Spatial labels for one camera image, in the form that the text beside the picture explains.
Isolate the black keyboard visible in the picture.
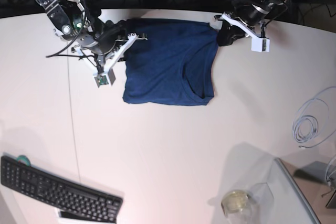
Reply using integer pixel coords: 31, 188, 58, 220
1, 156, 123, 223

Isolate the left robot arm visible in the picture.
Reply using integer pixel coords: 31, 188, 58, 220
215, 0, 289, 52

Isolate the grey metal stand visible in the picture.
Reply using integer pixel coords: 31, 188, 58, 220
293, 161, 335, 209

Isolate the clear glass jar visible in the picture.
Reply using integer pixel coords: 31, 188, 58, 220
221, 183, 274, 224

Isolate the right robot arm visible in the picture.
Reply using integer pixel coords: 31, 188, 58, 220
35, 0, 146, 87

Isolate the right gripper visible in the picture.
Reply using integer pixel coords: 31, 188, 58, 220
71, 20, 147, 88

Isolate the coiled light blue cable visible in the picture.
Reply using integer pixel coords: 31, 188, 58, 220
291, 86, 336, 149

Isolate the blue t-shirt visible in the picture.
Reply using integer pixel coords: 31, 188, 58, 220
123, 18, 218, 106

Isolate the green tape roll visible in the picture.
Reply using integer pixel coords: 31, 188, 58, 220
16, 155, 31, 166

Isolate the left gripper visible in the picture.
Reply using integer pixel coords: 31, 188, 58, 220
214, 0, 270, 52

